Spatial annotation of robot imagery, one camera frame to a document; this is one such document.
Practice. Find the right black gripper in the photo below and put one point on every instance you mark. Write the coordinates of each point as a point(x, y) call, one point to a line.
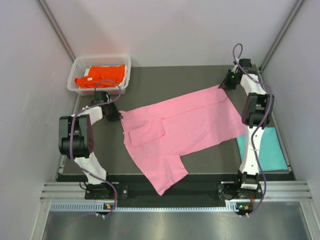
point(224, 84)

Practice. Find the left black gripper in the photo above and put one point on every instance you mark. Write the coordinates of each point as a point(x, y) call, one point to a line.
point(116, 115)

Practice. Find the pink t shirt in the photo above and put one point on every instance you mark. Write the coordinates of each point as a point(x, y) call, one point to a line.
point(157, 135)

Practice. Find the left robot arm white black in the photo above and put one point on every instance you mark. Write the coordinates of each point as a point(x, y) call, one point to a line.
point(76, 142)

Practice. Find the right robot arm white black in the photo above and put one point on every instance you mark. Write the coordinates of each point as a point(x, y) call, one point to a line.
point(256, 116)

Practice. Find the orange t shirt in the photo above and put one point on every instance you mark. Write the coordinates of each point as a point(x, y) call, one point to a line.
point(100, 75)

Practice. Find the white plastic laundry basket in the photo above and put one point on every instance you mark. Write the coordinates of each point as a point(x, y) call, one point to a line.
point(82, 64)

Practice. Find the folded teal t shirt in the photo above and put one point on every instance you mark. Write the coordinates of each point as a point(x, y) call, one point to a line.
point(270, 154)

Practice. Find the slotted white cable duct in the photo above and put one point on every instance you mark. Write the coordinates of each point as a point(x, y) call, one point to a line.
point(103, 207)

